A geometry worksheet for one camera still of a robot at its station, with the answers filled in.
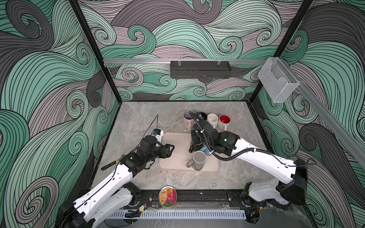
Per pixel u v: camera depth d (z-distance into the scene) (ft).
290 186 1.30
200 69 3.18
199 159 2.49
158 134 2.27
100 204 1.41
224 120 3.39
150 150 1.95
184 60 3.05
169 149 2.25
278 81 2.55
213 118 3.41
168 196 2.34
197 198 2.44
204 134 1.68
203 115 3.30
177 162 2.80
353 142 1.69
